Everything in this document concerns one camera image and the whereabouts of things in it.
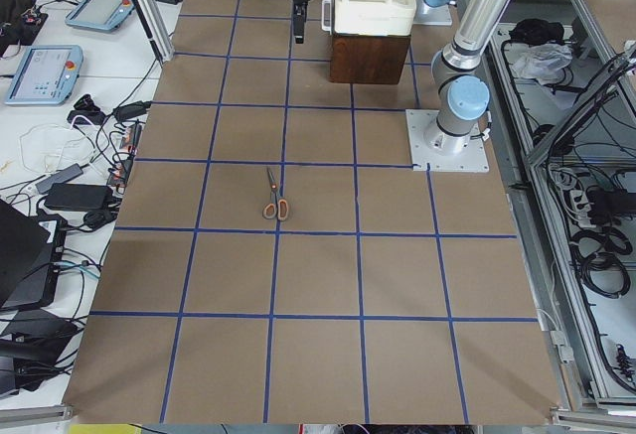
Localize grey orange scissors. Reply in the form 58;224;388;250
262;167;289;221

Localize dark wooden drawer cabinet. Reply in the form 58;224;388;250
329;33;410;85

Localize white plastic tray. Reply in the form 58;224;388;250
321;0;416;37

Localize far blue teach pendant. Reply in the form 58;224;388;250
65;0;133;33

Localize blue teach pendant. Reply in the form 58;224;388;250
65;0;133;33
5;45;83;105

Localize black power strip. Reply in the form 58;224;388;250
107;121;143;196

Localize brown gridded table mat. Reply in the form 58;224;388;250
65;0;559;425

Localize crumpled white cloth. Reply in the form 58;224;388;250
511;43;572;84

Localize near blue teach pendant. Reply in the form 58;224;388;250
5;45;83;105

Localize black power adapter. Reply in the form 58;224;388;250
44;183;112;212

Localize black laptop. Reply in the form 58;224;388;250
1;202;68;311

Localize aluminium frame post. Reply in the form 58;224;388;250
132;0;174;65

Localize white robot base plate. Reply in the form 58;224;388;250
405;109;490;173

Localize aluminium cable cage frame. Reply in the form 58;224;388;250
489;0;635;415

